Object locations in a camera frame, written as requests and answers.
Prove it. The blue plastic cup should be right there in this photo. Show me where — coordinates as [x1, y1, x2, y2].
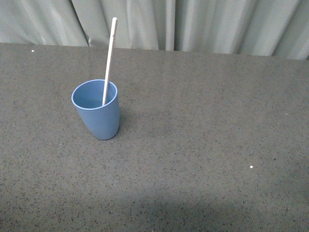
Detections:
[71, 79, 120, 140]

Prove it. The grey-green curtain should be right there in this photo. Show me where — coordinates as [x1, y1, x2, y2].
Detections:
[0, 0, 309, 59]

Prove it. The cream white chopstick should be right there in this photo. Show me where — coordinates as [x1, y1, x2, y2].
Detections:
[102, 17, 118, 106]

